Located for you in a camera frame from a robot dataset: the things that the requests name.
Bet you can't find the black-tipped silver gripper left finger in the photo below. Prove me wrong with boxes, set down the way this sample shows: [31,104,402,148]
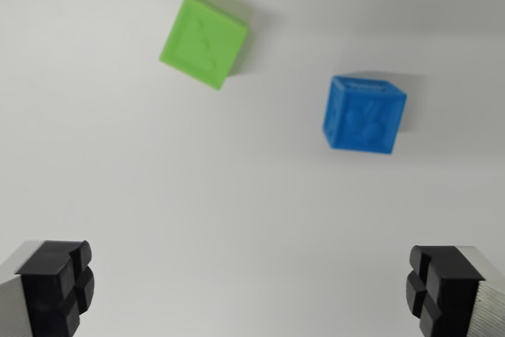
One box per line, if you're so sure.
[0,239,95,337]

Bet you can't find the black-tipped silver gripper right finger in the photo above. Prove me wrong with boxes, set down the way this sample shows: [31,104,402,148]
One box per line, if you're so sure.
[405,245,505,337]

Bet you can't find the green soft toy cube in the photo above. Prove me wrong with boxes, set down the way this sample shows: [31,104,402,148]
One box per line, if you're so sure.
[159,0,249,92]

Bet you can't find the blue soft toy cube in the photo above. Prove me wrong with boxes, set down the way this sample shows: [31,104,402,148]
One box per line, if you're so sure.
[321,74,408,155]

